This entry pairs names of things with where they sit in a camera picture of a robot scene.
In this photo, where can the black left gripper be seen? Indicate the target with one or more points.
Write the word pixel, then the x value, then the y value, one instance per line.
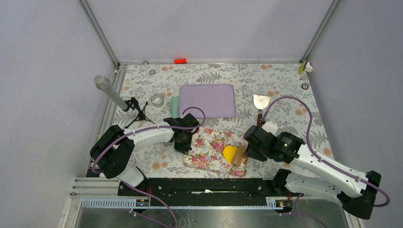
pixel 185 148

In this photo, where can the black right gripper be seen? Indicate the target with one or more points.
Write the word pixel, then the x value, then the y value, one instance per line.
pixel 250 152

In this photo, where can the wooden dough roller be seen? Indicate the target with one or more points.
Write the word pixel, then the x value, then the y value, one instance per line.
pixel 239 156

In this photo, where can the floral rectangular tray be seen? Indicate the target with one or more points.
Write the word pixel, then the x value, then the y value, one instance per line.
pixel 206 154

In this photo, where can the yellow dough piece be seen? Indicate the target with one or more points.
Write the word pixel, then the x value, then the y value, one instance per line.
pixel 229 153

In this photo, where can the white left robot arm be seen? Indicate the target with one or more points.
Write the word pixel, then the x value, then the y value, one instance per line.
pixel 112 152

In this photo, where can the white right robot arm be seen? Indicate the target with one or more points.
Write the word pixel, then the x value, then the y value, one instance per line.
pixel 355 191

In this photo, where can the purple plastic tray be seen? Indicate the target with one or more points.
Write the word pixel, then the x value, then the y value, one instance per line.
pixel 216 100

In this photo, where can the floral tablecloth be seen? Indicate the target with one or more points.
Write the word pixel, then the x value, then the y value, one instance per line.
pixel 295 106

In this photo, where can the black mini tripod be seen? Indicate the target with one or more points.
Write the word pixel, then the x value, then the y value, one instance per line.
pixel 133 104

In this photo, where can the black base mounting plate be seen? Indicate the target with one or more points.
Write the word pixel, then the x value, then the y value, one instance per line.
pixel 237 192

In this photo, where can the red block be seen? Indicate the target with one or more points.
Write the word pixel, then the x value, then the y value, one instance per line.
pixel 180 61

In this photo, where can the white yellow corner clip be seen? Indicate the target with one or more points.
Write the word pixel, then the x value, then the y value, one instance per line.
pixel 305 67

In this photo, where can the silver microphone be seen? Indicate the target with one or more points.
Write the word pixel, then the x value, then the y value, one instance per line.
pixel 102 83

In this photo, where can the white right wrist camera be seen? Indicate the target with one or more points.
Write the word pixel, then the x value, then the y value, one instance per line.
pixel 270 127

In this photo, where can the teal handled tool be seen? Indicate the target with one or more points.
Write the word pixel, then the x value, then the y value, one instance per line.
pixel 174 106

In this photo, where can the metal spatula wooden handle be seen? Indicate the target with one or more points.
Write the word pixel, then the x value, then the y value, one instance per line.
pixel 260 102

